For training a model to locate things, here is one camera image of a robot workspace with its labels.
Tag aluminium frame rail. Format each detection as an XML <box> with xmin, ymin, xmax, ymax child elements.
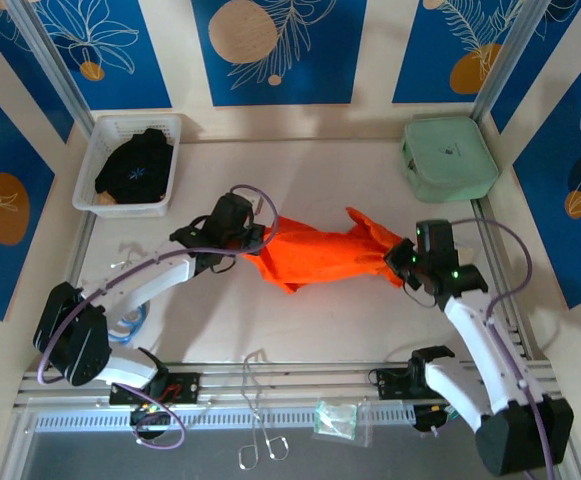
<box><xmin>12</xmin><ymin>362</ymin><xmax>556</xmax><ymax>409</ymax></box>

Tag black t-shirt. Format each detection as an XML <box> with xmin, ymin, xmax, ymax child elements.
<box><xmin>93</xmin><ymin>128</ymin><xmax>179</xmax><ymax>206</ymax></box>

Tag slotted grey cable duct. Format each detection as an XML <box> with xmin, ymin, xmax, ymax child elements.
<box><xmin>34</xmin><ymin>403</ymin><xmax>416</xmax><ymax>431</ymax></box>

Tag aluminium side rail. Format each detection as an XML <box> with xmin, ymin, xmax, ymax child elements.
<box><xmin>44</xmin><ymin>214</ymin><xmax>96</xmax><ymax>371</ymax></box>
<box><xmin>469</xmin><ymin>198</ymin><xmax>539</xmax><ymax>361</ymax></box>

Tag blue floral wall panel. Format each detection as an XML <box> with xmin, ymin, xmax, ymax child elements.
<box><xmin>392</xmin><ymin>0</ymin><xmax>554</xmax><ymax>105</ymax></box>
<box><xmin>191</xmin><ymin>0</ymin><xmax>369</xmax><ymax>107</ymax></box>
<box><xmin>0</xmin><ymin>69</ymin><xmax>56</xmax><ymax>321</ymax></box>
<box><xmin>34</xmin><ymin>0</ymin><xmax>174</xmax><ymax>110</ymax></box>
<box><xmin>512</xmin><ymin>34</ymin><xmax>581</xmax><ymax>310</ymax></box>

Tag orange t-shirt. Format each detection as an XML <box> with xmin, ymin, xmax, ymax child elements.
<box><xmin>242</xmin><ymin>206</ymin><xmax>406</xmax><ymax>296</ymax></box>

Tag aluminium frame post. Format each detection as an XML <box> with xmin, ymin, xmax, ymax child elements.
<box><xmin>472</xmin><ymin>0</ymin><xmax>554</xmax><ymax>124</ymax></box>
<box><xmin>7</xmin><ymin>0</ymin><xmax>96</xmax><ymax>132</ymax></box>

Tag metal wire tongs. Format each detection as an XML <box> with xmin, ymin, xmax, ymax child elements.
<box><xmin>238</xmin><ymin>349</ymin><xmax>289</xmax><ymax>471</ymax></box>

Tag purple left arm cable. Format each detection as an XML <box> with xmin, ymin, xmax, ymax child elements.
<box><xmin>36</xmin><ymin>183</ymin><xmax>280</xmax><ymax>450</ymax></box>

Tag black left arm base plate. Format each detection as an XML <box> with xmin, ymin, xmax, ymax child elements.
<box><xmin>108</xmin><ymin>371</ymin><xmax>201</xmax><ymax>406</ymax></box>

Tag blue coiled cable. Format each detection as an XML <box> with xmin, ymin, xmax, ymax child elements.
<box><xmin>107</xmin><ymin>304</ymin><xmax>149</xmax><ymax>346</ymax></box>

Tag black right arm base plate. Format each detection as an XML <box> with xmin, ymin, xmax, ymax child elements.
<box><xmin>374</xmin><ymin>367</ymin><xmax>421</xmax><ymax>401</ymax></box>

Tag white plastic basket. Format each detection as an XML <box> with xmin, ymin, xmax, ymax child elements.
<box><xmin>71</xmin><ymin>113</ymin><xmax>184</xmax><ymax>220</ymax></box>

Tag mint green zip case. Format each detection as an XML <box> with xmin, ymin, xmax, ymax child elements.
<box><xmin>399</xmin><ymin>115</ymin><xmax>500</xmax><ymax>204</ymax></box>

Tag clear plastic bag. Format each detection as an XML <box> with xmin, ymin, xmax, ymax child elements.
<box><xmin>311</xmin><ymin>397</ymin><xmax>374</xmax><ymax>448</ymax></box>

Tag small beige cloth piece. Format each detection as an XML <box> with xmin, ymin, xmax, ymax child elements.
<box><xmin>453</xmin><ymin>238</ymin><xmax>475</xmax><ymax>265</ymax></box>

